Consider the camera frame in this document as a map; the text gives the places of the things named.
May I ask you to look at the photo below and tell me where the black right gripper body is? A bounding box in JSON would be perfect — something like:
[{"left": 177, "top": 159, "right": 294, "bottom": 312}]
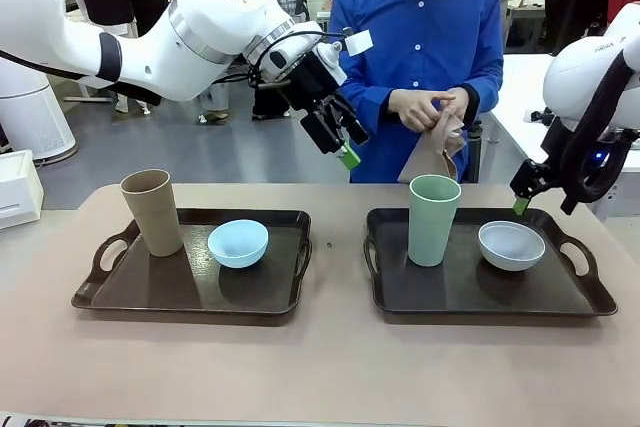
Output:
[{"left": 509, "top": 159, "right": 557, "bottom": 199}]

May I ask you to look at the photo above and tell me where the light green tall cup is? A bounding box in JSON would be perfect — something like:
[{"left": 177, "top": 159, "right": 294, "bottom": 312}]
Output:
[{"left": 407, "top": 174, "right": 463, "bottom": 268}]

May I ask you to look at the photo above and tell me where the person's left hand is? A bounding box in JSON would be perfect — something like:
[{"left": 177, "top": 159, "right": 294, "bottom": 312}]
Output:
[{"left": 437, "top": 87, "right": 472, "bottom": 122}]

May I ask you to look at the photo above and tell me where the person's right hand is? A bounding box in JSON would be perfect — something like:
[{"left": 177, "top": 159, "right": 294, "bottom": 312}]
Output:
[{"left": 389, "top": 88, "right": 458, "bottom": 132}]

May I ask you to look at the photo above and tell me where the white box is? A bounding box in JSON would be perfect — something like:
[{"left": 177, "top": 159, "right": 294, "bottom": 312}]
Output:
[{"left": 0, "top": 149, "right": 44, "bottom": 231}]

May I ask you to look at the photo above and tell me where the dark brown handled tray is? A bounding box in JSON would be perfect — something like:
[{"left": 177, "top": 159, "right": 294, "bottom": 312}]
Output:
[
  {"left": 363, "top": 206, "right": 619, "bottom": 325},
  {"left": 70, "top": 207, "right": 314, "bottom": 316}
]

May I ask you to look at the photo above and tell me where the white bowl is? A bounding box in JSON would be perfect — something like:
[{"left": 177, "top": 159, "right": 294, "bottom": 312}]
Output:
[{"left": 477, "top": 220, "right": 547, "bottom": 273}]

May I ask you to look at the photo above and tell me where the person's right forearm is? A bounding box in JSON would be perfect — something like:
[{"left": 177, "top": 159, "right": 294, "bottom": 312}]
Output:
[{"left": 342, "top": 77, "right": 401, "bottom": 114}]

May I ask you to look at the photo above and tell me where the light blue bowl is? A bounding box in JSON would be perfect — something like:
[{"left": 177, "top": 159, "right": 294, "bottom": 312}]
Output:
[{"left": 206, "top": 219, "right": 270, "bottom": 270}]

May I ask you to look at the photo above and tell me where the white table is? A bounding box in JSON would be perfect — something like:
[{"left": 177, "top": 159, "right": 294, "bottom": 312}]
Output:
[{"left": 485, "top": 52, "right": 569, "bottom": 184}]

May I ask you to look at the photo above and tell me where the white name tag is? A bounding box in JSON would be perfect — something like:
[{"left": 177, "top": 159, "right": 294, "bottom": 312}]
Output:
[{"left": 345, "top": 29, "right": 376, "bottom": 56}]

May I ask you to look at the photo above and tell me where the person's left forearm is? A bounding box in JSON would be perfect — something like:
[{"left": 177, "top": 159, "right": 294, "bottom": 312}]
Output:
[{"left": 462, "top": 52, "right": 505, "bottom": 127}]

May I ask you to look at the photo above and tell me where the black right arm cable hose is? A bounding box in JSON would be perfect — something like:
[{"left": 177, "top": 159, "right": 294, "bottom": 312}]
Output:
[{"left": 542, "top": 52, "right": 640, "bottom": 217}]

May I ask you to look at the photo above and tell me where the person in blue shirt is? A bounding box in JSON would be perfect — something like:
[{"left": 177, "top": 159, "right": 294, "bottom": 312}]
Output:
[{"left": 328, "top": 0, "right": 505, "bottom": 185}]

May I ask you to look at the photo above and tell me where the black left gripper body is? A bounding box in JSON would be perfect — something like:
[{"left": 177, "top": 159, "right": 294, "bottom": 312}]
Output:
[{"left": 282, "top": 49, "right": 354, "bottom": 121}]

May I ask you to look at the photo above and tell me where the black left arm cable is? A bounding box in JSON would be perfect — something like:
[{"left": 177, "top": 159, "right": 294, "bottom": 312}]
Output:
[{"left": 246, "top": 29, "right": 350, "bottom": 87}]

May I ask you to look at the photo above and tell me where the brown tall cup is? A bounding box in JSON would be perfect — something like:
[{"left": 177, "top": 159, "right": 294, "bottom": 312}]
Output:
[{"left": 119, "top": 169, "right": 185, "bottom": 259}]

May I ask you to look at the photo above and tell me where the beige cloth mat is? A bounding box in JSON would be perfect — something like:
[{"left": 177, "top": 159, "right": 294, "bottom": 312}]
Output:
[{"left": 397, "top": 109, "right": 469, "bottom": 186}]

